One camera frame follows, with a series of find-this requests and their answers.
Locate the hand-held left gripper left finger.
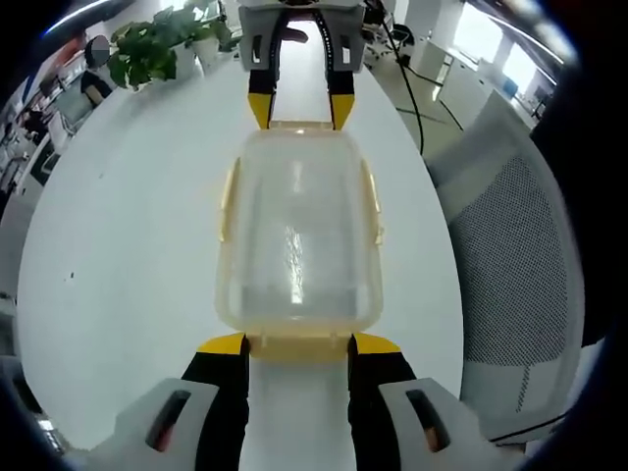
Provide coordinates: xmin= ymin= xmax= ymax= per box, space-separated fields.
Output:
xmin=115 ymin=332 xmax=252 ymax=471

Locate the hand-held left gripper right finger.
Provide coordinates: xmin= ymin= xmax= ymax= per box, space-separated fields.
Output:
xmin=346 ymin=332 xmax=496 ymax=471

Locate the clear container with yellow buckles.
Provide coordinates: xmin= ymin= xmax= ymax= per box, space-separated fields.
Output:
xmin=214 ymin=119 xmax=388 ymax=365

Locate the person's right hand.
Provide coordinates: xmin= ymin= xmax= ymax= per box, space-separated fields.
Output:
xmin=280 ymin=18 xmax=310 ymax=45

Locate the green potted plant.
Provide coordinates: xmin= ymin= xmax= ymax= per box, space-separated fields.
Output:
xmin=179 ymin=2 xmax=233 ymax=69
xmin=107 ymin=19 xmax=198 ymax=93

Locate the white mesh office chair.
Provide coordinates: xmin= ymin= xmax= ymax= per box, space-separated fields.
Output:
xmin=425 ymin=91 xmax=593 ymax=445

